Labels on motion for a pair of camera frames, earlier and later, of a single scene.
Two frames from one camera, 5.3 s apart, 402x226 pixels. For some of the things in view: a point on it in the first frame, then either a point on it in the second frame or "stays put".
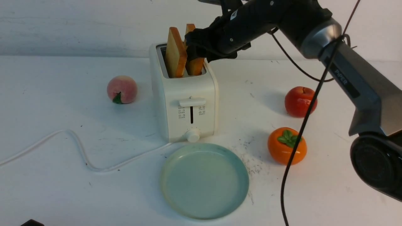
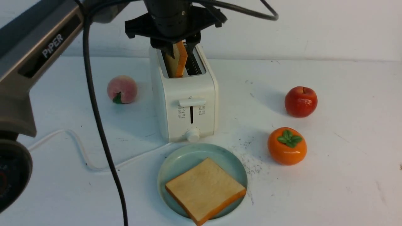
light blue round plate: x=201 y=181 stays put
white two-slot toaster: x=187 y=104 stays put
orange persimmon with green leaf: x=281 y=142 stays put
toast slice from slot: x=194 y=67 -> x=204 y=190
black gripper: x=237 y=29 -> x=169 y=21
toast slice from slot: x=176 y=55 stays put
